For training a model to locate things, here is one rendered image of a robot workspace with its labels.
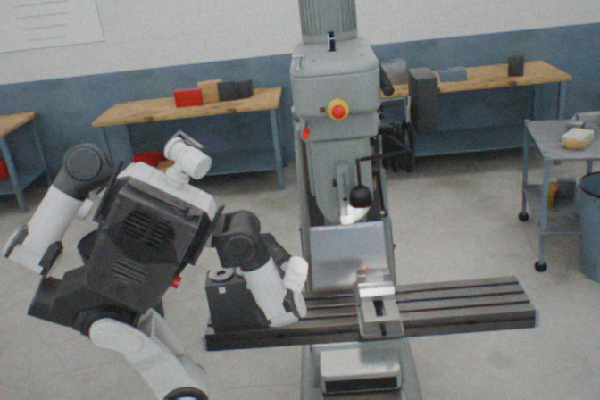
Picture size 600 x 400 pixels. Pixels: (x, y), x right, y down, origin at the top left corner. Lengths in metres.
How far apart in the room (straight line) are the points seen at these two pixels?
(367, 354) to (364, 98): 0.96
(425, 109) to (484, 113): 4.39
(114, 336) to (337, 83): 0.92
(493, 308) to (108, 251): 1.38
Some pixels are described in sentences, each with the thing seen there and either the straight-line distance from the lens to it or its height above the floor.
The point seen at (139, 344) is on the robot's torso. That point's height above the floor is 1.26.
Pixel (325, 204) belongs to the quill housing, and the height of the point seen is 1.40.
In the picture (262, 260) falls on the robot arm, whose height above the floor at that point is 1.44.
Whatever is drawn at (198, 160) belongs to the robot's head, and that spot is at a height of 1.73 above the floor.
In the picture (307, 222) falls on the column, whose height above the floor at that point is 1.11.
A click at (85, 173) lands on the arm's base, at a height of 1.75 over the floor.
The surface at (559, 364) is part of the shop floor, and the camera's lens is 3.49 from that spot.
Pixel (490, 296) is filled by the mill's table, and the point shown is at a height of 0.93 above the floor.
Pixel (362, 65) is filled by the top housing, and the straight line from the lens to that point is 1.64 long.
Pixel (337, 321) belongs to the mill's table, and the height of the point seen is 0.93.
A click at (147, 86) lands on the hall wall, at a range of 6.42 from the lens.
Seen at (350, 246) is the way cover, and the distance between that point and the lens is 2.46.
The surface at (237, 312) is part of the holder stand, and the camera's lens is 2.16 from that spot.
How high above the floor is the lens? 2.20
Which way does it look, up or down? 22 degrees down
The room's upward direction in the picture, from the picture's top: 7 degrees counter-clockwise
